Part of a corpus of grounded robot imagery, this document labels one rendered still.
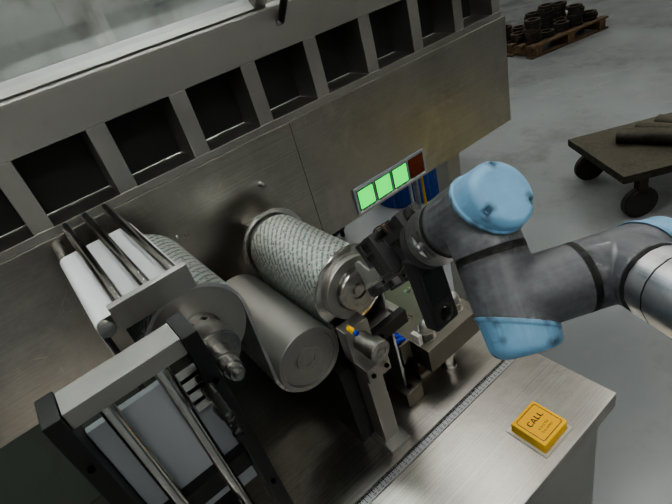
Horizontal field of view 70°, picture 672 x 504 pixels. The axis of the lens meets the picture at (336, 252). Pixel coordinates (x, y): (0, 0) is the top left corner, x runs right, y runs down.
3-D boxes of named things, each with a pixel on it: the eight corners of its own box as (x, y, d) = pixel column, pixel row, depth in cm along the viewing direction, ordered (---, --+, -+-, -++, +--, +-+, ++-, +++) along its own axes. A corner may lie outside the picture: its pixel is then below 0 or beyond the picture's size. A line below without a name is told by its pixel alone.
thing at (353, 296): (335, 286, 76) (369, 259, 79) (328, 282, 78) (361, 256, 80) (349, 319, 80) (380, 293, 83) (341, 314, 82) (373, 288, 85)
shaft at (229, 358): (233, 393, 58) (224, 375, 56) (213, 369, 62) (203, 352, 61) (255, 377, 59) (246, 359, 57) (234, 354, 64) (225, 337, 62)
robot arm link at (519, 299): (616, 329, 45) (570, 221, 47) (502, 366, 45) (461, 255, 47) (579, 331, 53) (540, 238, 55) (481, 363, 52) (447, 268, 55)
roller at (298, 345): (292, 405, 80) (269, 356, 74) (226, 339, 99) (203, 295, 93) (346, 362, 85) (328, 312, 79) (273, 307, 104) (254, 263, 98)
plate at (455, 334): (432, 372, 97) (428, 352, 94) (318, 298, 127) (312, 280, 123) (482, 327, 104) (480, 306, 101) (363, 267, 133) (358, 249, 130)
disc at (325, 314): (331, 342, 82) (303, 276, 74) (329, 341, 83) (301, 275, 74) (391, 293, 88) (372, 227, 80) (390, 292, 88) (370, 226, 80)
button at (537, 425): (545, 454, 85) (545, 446, 84) (511, 431, 90) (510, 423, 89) (567, 428, 88) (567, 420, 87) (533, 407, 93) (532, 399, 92)
